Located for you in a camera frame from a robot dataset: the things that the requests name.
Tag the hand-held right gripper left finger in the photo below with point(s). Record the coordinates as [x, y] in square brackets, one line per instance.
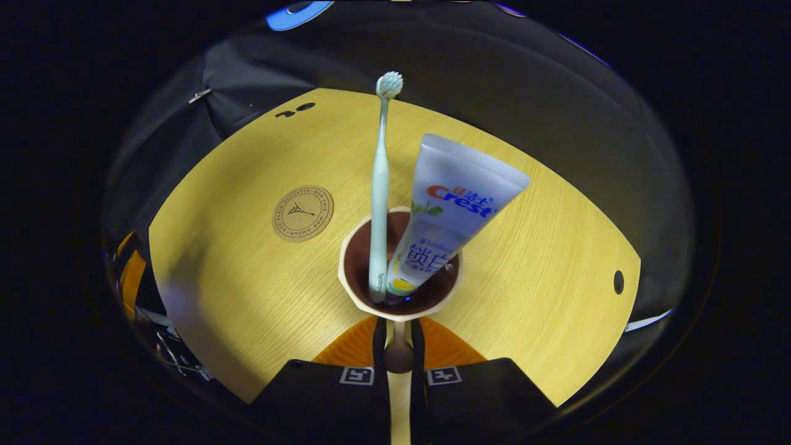
[379, 346]

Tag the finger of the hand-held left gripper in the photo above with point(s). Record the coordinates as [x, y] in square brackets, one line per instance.
[133, 278]

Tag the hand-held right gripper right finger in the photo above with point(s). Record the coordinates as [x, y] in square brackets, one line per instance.
[418, 346]

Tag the beige cup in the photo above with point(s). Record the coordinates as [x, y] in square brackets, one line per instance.
[357, 259]

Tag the light blue toothbrush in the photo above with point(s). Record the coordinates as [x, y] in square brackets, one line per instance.
[379, 204]

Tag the round cork coaster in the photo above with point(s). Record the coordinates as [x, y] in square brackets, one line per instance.
[303, 213]

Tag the white toothpaste tube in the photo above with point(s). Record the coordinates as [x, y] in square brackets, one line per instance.
[457, 185]

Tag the wooden desktop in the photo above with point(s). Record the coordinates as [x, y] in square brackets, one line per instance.
[525, 278]

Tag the white strip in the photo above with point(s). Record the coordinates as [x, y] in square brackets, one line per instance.
[649, 320]

